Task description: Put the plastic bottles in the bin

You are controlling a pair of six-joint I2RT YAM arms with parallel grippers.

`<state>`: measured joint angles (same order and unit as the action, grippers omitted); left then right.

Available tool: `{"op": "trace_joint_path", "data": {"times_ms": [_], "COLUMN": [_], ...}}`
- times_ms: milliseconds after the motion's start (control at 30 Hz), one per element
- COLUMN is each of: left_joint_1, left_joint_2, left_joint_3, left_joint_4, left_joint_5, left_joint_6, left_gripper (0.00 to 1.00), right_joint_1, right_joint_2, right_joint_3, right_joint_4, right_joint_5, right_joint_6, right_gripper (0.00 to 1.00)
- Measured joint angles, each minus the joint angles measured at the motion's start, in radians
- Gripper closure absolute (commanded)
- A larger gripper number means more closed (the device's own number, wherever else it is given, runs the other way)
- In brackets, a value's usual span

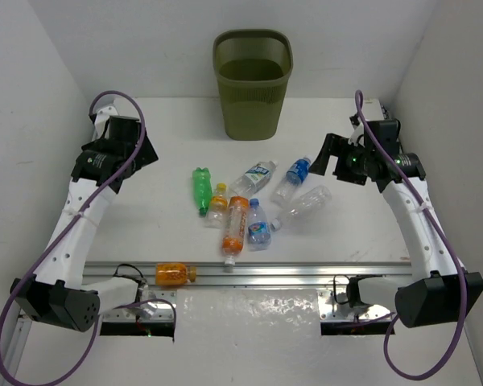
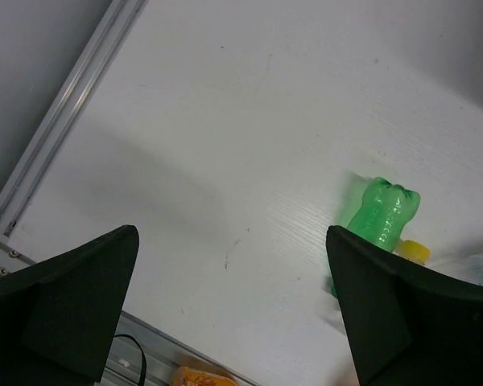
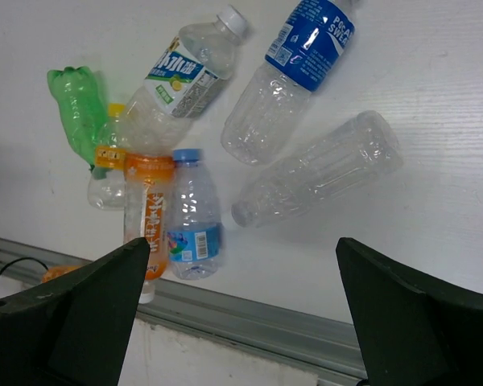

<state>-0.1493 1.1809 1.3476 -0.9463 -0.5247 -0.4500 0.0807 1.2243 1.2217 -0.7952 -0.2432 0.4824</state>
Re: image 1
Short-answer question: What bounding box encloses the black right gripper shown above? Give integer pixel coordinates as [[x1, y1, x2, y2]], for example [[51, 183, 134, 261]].
[[309, 132, 374, 185]]

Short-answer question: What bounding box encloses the clear crushed plastic bottle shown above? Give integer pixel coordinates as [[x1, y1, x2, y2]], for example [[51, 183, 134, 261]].
[[270, 185, 332, 231]]

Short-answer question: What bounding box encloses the green crushed plastic bottle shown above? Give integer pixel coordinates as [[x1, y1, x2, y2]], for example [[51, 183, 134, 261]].
[[192, 167, 213, 217]]

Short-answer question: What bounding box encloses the blue label water bottle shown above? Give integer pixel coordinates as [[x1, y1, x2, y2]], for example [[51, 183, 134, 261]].
[[270, 156, 312, 207]]

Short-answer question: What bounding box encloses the clear white label bottle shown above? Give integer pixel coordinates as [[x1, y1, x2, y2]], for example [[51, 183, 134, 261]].
[[228, 160, 279, 199]]

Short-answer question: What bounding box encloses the small yellow cap bottle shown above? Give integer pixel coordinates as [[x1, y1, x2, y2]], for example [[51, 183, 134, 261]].
[[204, 183, 228, 228]]

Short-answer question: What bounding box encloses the tall orange label bottle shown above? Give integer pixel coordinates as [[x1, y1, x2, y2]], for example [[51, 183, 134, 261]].
[[221, 196, 249, 270]]

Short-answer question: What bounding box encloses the blue cap water bottle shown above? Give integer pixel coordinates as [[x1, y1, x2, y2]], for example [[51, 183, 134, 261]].
[[247, 199, 271, 251]]

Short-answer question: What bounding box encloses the small orange juice bottle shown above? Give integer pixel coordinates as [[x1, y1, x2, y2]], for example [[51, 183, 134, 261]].
[[155, 262, 197, 287]]

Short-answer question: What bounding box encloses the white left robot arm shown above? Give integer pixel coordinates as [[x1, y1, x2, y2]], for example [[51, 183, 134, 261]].
[[10, 108, 158, 332]]

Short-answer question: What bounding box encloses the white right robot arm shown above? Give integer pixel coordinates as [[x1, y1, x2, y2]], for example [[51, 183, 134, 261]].
[[309, 117, 483, 328]]

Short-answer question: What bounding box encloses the olive green plastic bin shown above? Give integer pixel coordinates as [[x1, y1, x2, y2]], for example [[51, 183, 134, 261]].
[[213, 29, 293, 141]]

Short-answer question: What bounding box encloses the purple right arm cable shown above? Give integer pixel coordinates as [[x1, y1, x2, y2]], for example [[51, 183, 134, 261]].
[[353, 89, 468, 380]]

